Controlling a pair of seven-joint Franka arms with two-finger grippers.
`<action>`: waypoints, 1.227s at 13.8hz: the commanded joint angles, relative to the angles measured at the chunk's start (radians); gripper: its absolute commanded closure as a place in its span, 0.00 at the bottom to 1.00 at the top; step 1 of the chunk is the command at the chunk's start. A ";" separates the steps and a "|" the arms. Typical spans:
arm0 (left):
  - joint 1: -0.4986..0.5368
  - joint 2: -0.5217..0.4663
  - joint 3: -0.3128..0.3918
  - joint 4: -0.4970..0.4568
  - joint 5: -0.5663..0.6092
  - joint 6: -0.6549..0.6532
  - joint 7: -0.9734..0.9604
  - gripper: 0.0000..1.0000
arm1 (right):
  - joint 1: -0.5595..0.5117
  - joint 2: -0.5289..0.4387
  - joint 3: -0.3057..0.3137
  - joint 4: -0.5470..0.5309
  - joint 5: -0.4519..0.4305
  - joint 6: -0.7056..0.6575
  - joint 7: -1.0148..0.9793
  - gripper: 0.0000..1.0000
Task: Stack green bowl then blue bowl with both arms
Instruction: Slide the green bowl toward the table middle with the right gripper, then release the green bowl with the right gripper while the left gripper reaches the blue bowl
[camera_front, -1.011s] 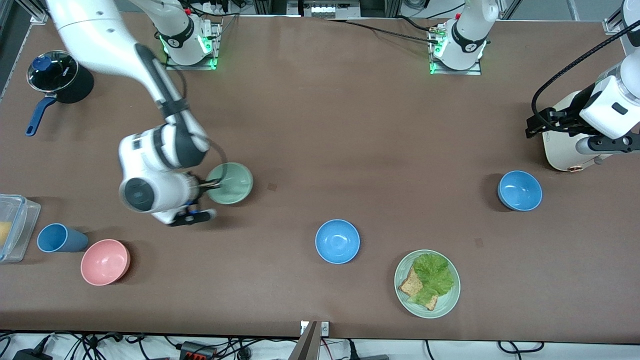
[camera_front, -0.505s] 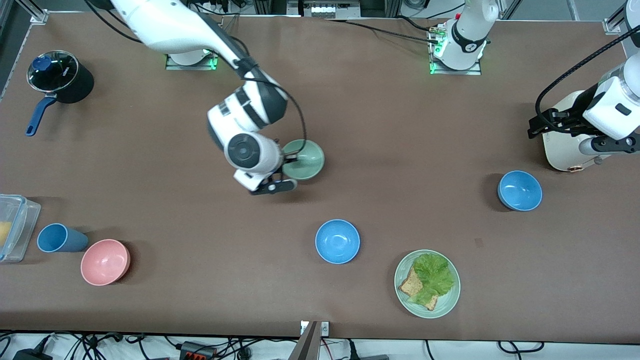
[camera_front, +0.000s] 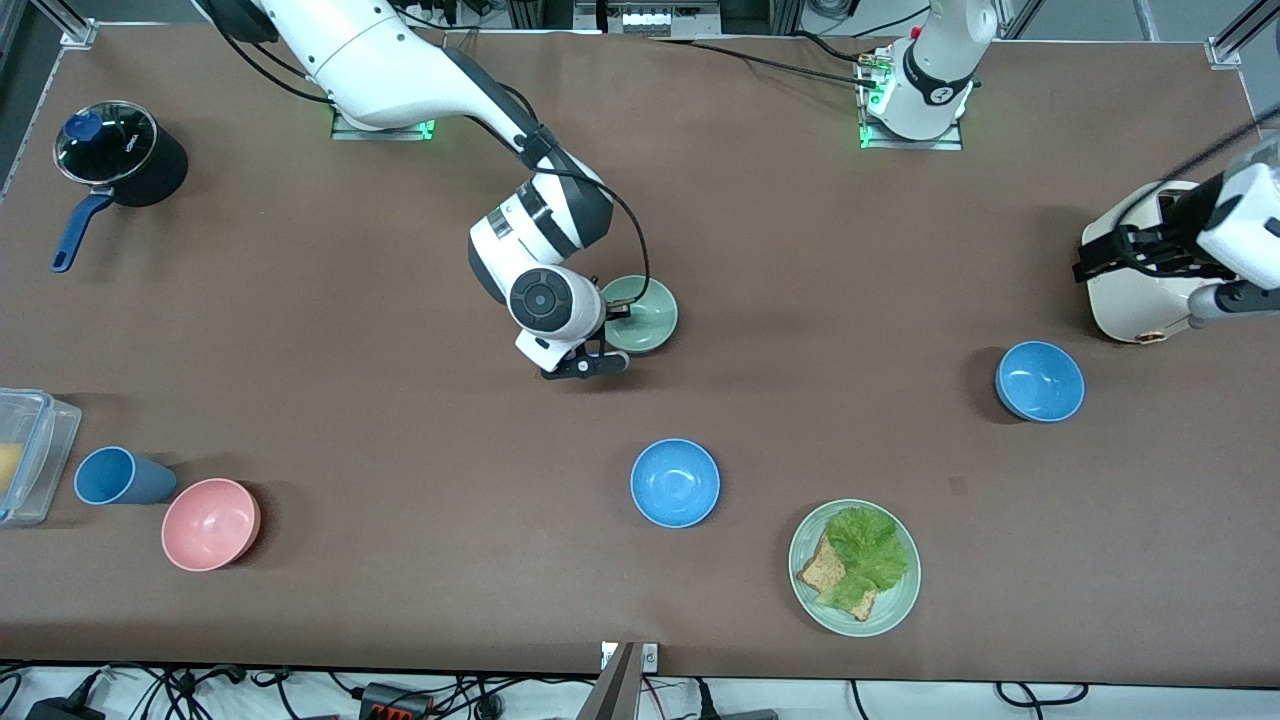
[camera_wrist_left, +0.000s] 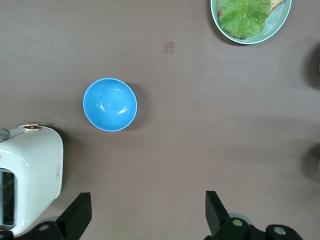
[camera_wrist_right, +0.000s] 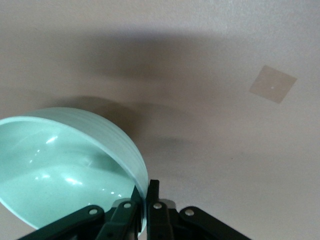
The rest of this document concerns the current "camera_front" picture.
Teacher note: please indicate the silver metal bracket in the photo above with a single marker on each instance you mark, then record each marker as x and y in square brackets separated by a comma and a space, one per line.
[650, 656]

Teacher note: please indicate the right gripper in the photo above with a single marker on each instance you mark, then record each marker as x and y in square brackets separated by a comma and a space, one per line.
[607, 322]

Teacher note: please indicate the clear plastic food container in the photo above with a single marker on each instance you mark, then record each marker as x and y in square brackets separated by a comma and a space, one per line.
[45, 440]

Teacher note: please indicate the green lettuce leaf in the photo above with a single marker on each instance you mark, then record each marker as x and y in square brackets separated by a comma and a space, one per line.
[870, 550]

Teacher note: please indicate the cream white toaster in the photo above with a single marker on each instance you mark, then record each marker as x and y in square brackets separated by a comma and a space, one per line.
[1130, 305]

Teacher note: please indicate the black orange connector box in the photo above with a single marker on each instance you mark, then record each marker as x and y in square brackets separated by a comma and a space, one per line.
[398, 702]

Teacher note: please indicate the pale green plate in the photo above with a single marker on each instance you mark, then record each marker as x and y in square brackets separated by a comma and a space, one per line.
[900, 600]

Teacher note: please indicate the black power adapter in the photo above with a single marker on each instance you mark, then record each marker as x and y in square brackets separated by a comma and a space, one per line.
[65, 710]

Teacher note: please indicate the seeded bread slice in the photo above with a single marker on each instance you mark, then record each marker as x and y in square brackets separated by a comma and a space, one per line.
[822, 572]

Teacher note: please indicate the white power strip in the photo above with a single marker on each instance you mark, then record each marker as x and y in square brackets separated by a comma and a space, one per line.
[655, 15]

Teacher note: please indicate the glass lid blue knob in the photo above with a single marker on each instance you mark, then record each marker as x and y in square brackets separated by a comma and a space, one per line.
[120, 140]

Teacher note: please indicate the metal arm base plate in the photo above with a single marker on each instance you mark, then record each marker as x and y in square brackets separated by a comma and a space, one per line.
[915, 143]
[385, 131]

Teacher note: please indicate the yellow food piece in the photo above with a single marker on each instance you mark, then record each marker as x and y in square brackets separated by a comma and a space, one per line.
[8, 468]

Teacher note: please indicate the blue cup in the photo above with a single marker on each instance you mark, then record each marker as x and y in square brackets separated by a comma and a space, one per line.
[105, 477]

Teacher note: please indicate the green bowl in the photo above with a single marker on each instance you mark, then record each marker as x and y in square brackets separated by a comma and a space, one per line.
[650, 315]

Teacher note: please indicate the pink bowl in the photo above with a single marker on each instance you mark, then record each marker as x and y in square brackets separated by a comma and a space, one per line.
[210, 525]

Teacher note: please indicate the blue bowl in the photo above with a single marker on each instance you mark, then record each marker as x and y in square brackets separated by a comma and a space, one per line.
[1040, 380]
[675, 483]

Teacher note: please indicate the aluminium frame profile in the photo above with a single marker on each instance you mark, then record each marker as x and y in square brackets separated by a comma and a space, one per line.
[70, 25]
[1240, 35]

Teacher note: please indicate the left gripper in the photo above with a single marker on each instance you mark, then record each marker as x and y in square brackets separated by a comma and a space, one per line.
[1178, 226]

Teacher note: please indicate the grey metal pole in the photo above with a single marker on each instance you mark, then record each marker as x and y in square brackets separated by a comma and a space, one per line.
[612, 690]

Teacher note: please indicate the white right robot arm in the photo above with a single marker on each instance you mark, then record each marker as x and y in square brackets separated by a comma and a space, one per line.
[380, 60]

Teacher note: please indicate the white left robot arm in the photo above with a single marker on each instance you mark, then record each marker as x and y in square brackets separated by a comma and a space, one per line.
[935, 60]

